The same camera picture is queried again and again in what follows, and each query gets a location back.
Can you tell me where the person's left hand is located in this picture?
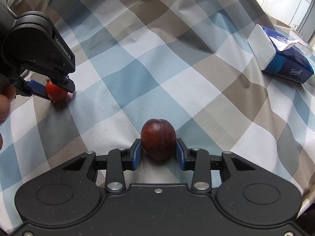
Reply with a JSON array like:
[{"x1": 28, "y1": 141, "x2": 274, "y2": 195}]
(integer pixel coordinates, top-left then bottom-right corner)
[{"x1": 0, "y1": 83, "x2": 17, "y2": 152}]

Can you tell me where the blue tissue pack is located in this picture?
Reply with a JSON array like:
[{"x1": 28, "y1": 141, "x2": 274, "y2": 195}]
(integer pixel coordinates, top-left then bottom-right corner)
[{"x1": 247, "y1": 25, "x2": 314, "y2": 84}]

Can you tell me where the red cherry tomato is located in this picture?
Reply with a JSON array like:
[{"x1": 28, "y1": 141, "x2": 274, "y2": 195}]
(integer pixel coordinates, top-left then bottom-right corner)
[{"x1": 45, "y1": 80, "x2": 68, "y2": 101}]

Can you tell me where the checkered tablecloth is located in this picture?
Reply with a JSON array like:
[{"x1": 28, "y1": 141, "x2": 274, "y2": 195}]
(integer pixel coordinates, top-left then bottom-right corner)
[{"x1": 0, "y1": 0, "x2": 315, "y2": 202}]

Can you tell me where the dark red plum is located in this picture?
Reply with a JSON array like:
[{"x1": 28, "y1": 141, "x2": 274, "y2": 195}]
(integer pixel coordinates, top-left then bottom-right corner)
[{"x1": 140, "y1": 119, "x2": 176, "y2": 161}]

